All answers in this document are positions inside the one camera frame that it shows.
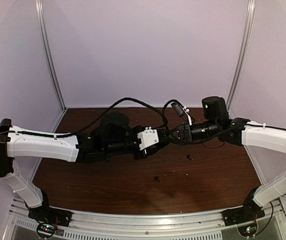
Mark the right aluminium post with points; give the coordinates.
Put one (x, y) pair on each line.
(249, 18)

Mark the aluminium front rail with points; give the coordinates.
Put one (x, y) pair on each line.
(85, 225)

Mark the aluminium post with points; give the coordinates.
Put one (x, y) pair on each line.
(249, 18)
(48, 54)

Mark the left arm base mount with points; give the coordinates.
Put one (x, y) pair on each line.
(49, 220)

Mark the left aluminium post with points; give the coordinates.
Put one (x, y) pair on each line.
(48, 54)

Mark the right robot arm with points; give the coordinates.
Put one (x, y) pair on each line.
(238, 132)

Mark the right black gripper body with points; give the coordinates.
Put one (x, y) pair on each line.
(187, 134)

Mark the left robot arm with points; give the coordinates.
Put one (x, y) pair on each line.
(112, 137)

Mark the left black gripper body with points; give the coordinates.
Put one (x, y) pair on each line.
(142, 155)

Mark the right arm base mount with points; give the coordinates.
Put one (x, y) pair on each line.
(244, 218)

